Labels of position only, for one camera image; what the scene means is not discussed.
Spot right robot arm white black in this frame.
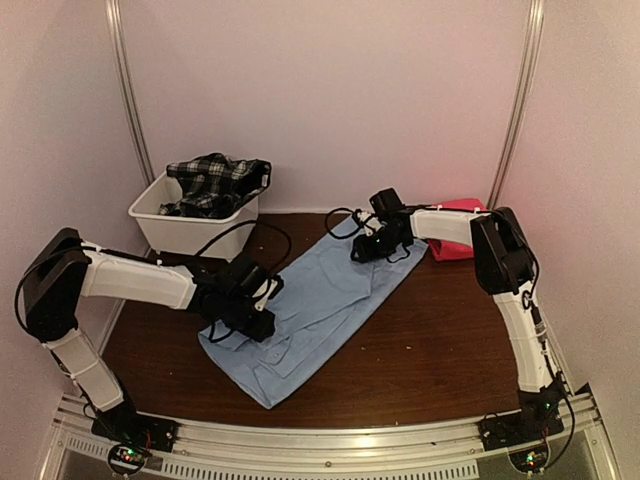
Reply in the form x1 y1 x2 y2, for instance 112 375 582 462
351 205 564 442

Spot pink trousers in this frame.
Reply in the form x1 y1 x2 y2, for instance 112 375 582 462
428 198 486 262

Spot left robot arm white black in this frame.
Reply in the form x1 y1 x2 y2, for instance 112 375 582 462
13 228 284 444

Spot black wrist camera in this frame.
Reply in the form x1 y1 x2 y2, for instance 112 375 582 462
369 188 405 216
226 255 268 298

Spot front aluminium rail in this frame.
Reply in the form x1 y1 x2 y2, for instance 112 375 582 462
35 393 622 479

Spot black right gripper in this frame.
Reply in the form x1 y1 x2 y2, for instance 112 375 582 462
354 226 406 264

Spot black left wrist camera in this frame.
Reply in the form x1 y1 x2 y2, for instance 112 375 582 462
226 255 268 298

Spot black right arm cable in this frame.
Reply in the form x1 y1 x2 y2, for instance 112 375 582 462
325 207 376 241

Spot aluminium frame post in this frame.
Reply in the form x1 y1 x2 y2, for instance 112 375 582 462
104 0 155 186
487 0 546 208

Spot light blue shirt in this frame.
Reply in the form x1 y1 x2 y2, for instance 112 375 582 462
198 219 428 409

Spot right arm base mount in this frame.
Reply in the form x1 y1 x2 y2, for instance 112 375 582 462
477 394 564 477

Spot left aluminium frame post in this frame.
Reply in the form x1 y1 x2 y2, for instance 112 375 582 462
104 0 155 186

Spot right aluminium frame post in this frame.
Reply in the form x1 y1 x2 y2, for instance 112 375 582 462
487 0 546 208

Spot white plastic laundry bin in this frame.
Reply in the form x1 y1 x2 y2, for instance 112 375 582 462
128 173 259 255

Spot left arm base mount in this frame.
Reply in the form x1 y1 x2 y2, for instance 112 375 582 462
89 402 178 477

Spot black white plaid garment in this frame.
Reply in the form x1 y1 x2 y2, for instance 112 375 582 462
159 153 272 220

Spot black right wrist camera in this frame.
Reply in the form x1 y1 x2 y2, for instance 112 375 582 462
369 188 405 216

